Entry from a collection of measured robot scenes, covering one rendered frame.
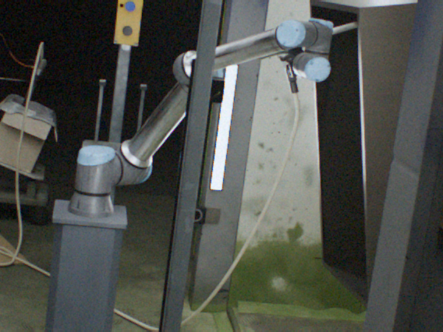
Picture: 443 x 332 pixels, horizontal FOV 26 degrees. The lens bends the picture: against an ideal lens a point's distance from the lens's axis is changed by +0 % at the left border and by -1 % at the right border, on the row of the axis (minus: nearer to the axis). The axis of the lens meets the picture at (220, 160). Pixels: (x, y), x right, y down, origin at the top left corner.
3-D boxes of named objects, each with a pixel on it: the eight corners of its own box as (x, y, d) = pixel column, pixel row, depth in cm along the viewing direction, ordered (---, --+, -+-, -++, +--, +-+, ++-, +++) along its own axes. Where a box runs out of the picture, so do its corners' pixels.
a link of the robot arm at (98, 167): (66, 185, 401) (71, 145, 398) (97, 183, 414) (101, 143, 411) (90, 195, 392) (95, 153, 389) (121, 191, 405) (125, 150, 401)
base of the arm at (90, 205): (66, 215, 394) (69, 192, 392) (68, 203, 412) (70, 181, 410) (113, 220, 396) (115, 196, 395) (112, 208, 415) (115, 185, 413)
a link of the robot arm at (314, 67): (334, 57, 341) (329, 84, 343) (321, 52, 353) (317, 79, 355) (309, 54, 338) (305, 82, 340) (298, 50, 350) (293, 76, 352)
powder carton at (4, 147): (-18, 137, 636) (5, 83, 631) (42, 163, 646) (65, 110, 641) (-25, 153, 585) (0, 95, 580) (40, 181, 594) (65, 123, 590)
